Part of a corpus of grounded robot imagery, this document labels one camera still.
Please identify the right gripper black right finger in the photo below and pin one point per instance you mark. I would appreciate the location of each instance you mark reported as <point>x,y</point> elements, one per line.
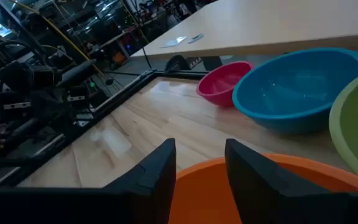
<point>266,193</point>

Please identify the orange plastic bowl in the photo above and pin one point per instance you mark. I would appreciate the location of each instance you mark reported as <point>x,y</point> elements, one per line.
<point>204,199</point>

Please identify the black table edge frame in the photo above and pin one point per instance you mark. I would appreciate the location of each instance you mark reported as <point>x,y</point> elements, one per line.
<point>121,95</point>

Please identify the pink plastic bowl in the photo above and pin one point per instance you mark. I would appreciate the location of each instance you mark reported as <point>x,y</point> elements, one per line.
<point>221,84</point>

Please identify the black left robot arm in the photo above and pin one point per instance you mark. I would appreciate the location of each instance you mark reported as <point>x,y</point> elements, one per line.
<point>42,93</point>

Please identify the blue plastic bowl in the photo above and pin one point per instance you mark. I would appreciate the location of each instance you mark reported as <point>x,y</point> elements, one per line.
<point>294,90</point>

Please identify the green plastic bowl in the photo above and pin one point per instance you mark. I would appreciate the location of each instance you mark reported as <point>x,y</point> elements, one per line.
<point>357,121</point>

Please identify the grey paper slip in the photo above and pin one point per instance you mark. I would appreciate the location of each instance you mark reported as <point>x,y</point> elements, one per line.
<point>195,38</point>

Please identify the white paper sheet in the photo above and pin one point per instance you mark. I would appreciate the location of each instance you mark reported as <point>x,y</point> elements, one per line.
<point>173,42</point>

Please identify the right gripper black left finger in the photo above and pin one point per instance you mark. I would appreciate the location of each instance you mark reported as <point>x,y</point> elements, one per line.
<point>141,193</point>

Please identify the white tape patch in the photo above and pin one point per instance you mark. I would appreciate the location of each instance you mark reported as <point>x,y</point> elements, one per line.
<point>113,141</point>

